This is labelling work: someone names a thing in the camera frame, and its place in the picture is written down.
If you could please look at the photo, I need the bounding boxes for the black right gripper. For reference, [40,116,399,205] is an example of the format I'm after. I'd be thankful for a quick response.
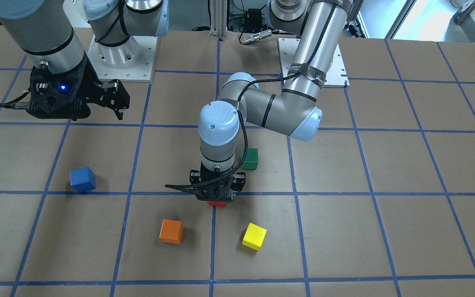
[79,53,130,120]

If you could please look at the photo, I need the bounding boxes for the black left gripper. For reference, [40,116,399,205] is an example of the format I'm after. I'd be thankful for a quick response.
[190,163,246,192]

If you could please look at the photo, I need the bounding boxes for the red wooden block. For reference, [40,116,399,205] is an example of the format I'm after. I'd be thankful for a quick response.
[207,201,227,207]

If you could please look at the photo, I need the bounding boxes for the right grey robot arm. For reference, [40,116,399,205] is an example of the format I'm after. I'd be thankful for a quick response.
[0,0,169,120]

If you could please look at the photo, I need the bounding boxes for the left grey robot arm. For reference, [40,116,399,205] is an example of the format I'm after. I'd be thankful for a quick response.
[168,0,353,200]

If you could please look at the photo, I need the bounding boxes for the green wooden block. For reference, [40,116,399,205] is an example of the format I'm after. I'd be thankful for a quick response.
[241,147,259,170]

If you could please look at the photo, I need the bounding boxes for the yellow wooden block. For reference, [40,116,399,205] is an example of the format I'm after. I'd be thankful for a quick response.
[242,222,267,251]

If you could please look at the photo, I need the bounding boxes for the orange wooden block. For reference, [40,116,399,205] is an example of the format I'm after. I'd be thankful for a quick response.
[159,219,183,244]

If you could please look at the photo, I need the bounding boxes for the blue wooden block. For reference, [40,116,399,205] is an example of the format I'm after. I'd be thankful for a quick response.
[70,167,96,193]

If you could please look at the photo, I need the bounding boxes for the black electronics box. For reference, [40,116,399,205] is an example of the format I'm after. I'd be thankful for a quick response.
[243,8,263,33]

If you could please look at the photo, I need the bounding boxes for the silver metal cylinder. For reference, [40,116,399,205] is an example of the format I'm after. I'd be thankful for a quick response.
[239,29,272,45]

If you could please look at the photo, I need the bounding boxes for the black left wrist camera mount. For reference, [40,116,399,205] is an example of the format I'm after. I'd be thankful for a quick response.
[165,171,246,203]

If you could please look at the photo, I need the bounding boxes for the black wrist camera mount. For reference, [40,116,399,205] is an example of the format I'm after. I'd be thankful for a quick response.
[0,61,91,120]
[165,171,246,203]

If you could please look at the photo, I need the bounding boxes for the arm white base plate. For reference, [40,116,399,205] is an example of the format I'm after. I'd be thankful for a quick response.
[87,36,159,83]
[278,38,350,88]

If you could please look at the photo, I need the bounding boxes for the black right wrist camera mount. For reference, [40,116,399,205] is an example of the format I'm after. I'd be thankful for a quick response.
[0,61,91,120]

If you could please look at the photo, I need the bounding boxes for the aluminium frame post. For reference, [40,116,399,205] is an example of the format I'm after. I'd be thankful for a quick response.
[209,0,228,40]

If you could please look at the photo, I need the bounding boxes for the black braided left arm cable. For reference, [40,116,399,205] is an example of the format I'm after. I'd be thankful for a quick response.
[165,0,343,192]

